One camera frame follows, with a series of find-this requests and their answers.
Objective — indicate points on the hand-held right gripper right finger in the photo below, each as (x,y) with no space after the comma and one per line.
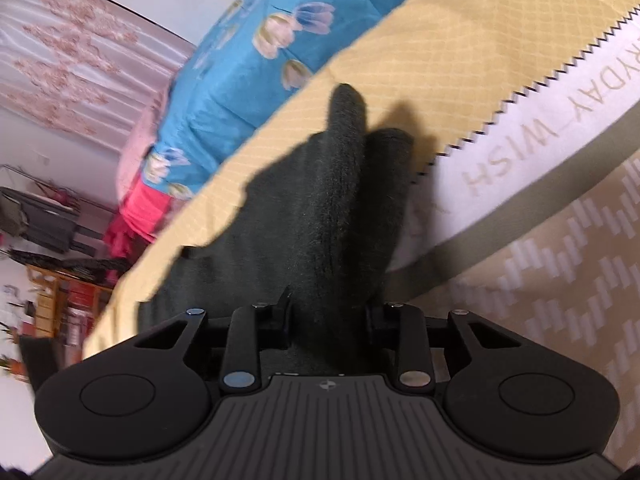
(376,321)

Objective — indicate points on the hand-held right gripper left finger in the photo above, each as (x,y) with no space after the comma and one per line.
(282,321)

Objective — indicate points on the dark green knit sweater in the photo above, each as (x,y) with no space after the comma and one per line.
(320,210)

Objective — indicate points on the hanging dark clothes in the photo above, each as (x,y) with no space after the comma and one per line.
(45,220)

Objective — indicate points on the wooden shelf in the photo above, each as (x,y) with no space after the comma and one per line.
(65,300)

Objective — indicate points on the pink pillow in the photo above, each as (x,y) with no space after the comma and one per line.
(140,145)

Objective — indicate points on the yellow and pink patterned blanket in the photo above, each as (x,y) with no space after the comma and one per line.
(450,70)

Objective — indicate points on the blue floral quilt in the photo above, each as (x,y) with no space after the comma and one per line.
(250,60)

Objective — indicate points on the floral white curtain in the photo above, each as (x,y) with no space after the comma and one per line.
(75,60)

